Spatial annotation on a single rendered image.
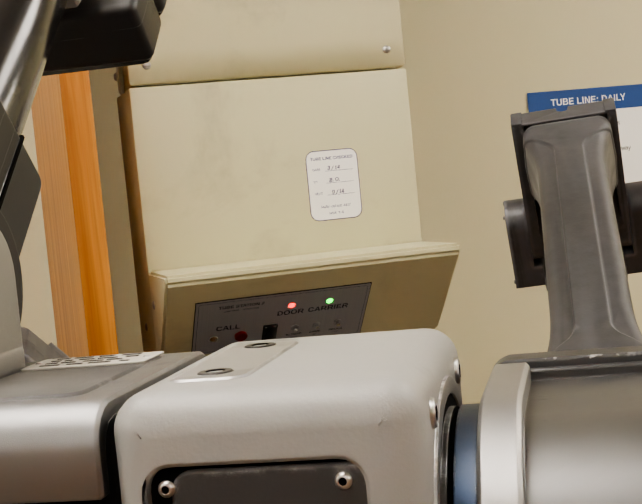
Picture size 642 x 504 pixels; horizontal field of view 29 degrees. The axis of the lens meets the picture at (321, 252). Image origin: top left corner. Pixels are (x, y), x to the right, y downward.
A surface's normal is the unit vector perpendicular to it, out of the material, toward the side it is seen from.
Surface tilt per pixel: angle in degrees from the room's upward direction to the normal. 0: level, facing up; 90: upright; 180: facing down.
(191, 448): 90
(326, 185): 90
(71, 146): 90
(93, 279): 90
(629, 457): 35
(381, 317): 135
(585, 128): 28
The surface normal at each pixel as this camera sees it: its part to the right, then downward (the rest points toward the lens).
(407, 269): 0.26, 0.72
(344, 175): 0.28, 0.03
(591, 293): -0.22, -0.84
